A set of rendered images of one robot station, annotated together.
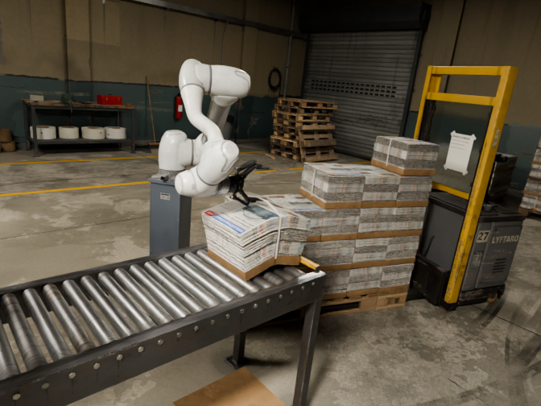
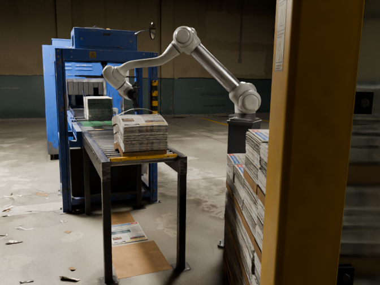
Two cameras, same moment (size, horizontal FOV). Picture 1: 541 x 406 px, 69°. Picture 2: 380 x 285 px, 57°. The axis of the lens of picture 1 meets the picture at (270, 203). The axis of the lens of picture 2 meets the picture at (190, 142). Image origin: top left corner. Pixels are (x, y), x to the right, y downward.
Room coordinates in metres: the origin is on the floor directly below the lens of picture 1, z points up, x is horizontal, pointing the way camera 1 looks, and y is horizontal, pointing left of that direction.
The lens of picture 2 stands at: (2.85, -2.01, 1.30)
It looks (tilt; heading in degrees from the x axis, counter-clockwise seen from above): 10 degrees down; 111
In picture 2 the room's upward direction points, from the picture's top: 1 degrees clockwise
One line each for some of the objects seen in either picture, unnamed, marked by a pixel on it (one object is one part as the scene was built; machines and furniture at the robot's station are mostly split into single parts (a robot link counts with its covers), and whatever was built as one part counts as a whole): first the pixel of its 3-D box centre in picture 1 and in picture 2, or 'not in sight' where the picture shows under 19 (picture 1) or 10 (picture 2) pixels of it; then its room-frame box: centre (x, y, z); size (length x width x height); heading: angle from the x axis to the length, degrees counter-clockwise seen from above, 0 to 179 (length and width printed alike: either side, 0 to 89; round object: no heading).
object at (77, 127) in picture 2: not in sight; (105, 129); (0.66, 1.13, 0.75); 0.70 x 0.65 x 0.10; 133
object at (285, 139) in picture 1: (303, 128); not in sight; (9.49, -0.58, 0.65); 1.33 x 0.94 x 1.30; 137
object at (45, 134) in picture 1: (81, 122); not in sight; (7.39, 3.65, 0.55); 1.80 x 0.70 x 1.09; 133
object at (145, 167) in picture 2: not in sight; (106, 163); (0.66, 1.13, 0.38); 0.94 x 0.69 x 0.63; 43
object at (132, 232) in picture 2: not in sight; (126, 232); (1.34, 0.42, 0.00); 0.37 x 0.28 x 0.01; 133
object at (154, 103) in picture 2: not in sight; (154, 103); (1.22, 1.17, 1.05); 0.05 x 0.05 x 0.45; 43
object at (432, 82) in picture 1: (414, 171); not in sight; (3.43, -1.22, 0.97); 0.09 x 0.09 x 1.75; 24
